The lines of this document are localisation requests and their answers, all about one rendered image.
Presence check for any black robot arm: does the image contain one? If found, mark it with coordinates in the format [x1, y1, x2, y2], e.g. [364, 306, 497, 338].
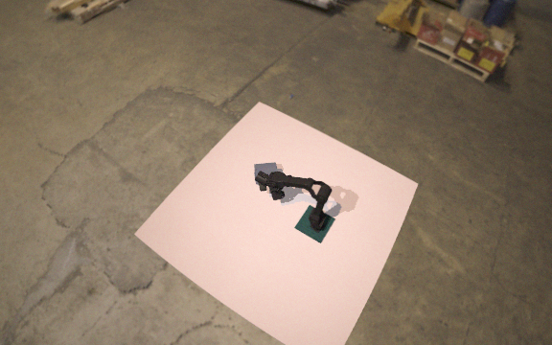
[255, 171, 332, 233]

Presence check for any grey sloped panel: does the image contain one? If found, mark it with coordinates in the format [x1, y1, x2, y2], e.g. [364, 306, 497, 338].
[254, 162, 277, 178]

